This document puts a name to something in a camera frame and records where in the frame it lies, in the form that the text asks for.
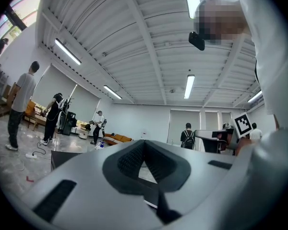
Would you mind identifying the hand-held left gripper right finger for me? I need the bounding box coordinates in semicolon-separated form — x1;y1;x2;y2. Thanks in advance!
144;140;238;230

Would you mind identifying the orange chair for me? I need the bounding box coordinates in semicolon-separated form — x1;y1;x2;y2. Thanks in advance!
23;100;37;129

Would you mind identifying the black tall appliance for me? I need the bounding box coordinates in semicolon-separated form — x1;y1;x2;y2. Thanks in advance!
61;112;77;136

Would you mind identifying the orange sofa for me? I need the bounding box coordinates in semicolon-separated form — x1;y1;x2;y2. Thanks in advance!
103;133;133;145

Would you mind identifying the person's white shirt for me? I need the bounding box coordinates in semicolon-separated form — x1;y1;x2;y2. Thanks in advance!
239;0;288;230

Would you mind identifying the person's head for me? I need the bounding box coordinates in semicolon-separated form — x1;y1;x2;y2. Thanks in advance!
193;0;250;42

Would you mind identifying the round white side table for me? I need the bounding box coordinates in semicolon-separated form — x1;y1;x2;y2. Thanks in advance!
78;128;91;140

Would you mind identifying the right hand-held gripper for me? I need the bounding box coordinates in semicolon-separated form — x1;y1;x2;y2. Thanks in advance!
194;112;252;153

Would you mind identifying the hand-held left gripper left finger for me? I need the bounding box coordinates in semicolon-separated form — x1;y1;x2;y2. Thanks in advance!
21;140;164;230

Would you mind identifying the black vanity cabinet counter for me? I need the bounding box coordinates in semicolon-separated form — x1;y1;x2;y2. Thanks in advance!
50;150;88;171

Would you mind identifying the black head-worn camera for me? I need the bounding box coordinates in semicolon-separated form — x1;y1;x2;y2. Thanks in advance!
188;31;206;51

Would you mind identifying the person's right forearm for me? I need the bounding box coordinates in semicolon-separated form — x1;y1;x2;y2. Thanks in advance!
235;137;262;156

